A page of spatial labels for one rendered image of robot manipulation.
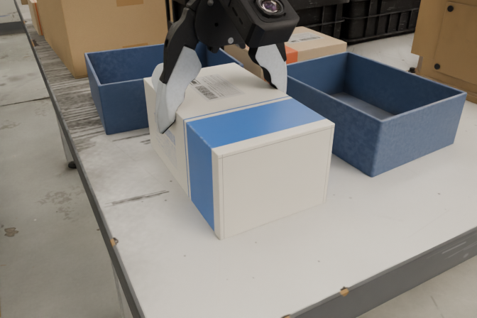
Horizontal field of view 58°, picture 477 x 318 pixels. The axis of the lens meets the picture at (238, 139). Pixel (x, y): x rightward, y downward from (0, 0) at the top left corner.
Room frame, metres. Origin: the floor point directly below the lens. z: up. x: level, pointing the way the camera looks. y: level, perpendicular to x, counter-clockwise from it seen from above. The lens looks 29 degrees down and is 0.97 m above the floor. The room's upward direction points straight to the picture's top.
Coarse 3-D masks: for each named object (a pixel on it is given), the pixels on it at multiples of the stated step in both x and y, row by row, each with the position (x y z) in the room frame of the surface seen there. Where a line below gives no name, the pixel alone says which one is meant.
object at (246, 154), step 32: (224, 64) 0.52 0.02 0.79; (192, 96) 0.42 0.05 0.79; (224, 96) 0.42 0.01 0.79; (256, 96) 0.42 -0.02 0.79; (288, 96) 0.42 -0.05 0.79; (192, 128) 0.34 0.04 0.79; (224, 128) 0.34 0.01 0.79; (256, 128) 0.34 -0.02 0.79; (288, 128) 0.34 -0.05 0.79; (320, 128) 0.35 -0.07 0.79; (192, 160) 0.35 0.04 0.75; (224, 160) 0.30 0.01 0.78; (256, 160) 0.31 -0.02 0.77; (288, 160) 0.33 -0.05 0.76; (320, 160) 0.35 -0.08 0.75; (192, 192) 0.35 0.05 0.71; (224, 192) 0.30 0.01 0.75; (256, 192) 0.31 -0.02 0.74; (288, 192) 0.33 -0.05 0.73; (320, 192) 0.35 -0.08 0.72; (224, 224) 0.30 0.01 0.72; (256, 224) 0.31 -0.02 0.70
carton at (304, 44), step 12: (300, 36) 0.71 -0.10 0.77; (312, 36) 0.71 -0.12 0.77; (324, 36) 0.71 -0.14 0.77; (228, 48) 0.69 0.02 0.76; (240, 48) 0.65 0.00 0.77; (288, 48) 0.64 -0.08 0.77; (300, 48) 0.64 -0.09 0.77; (312, 48) 0.64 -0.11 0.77; (324, 48) 0.65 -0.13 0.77; (336, 48) 0.67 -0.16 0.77; (240, 60) 0.65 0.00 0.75; (288, 60) 0.62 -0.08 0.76; (300, 60) 0.63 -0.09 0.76; (252, 72) 0.62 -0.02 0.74
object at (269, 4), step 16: (224, 0) 0.37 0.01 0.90; (240, 0) 0.35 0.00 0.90; (256, 0) 0.35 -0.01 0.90; (272, 0) 0.35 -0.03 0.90; (240, 16) 0.35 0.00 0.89; (256, 16) 0.34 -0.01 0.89; (272, 16) 0.34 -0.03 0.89; (288, 16) 0.35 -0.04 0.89; (240, 32) 0.35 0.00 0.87; (256, 32) 0.34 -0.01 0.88; (272, 32) 0.34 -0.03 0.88; (288, 32) 0.35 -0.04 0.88
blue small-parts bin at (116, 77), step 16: (128, 48) 0.66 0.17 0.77; (144, 48) 0.67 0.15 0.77; (160, 48) 0.68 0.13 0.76; (96, 64) 0.64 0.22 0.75; (112, 64) 0.65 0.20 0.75; (128, 64) 0.66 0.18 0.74; (144, 64) 0.67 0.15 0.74; (208, 64) 0.70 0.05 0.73; (240, 64) 0.58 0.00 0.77; (96, 80) 0.52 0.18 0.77; (112, 80) 0.65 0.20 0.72; (128, 80) 0.52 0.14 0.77; (96, 96) 0.55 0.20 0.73; (112, 96) 0.51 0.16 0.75; (128, 96) 0.51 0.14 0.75; (144, 96) 0.52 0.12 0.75; (112, 112) 0.50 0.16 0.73; (128, 112) 0.51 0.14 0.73; (144, 112) 0.52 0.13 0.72; (112, 128) 0.50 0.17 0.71; (128, 128) 0.51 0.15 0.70
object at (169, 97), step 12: (180, 60) 0.39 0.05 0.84; (192, 60) 0.39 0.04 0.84; (156, 72) 0.42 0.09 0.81; (180, 72) 0.39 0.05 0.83; (192, 72) 0.39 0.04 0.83; (156, 84) 0.41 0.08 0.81; (168, 84) 0.38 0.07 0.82; (180, 84) 0.38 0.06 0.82; (156, 96) 0.39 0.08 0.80; (168, 96) 0.38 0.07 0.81; (180, 96) 0.38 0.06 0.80; (156, 108) 0.38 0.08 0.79; (168, 108) 0.38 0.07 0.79; (156, 120) 0.38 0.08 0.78; (168, 120) 0.38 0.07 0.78
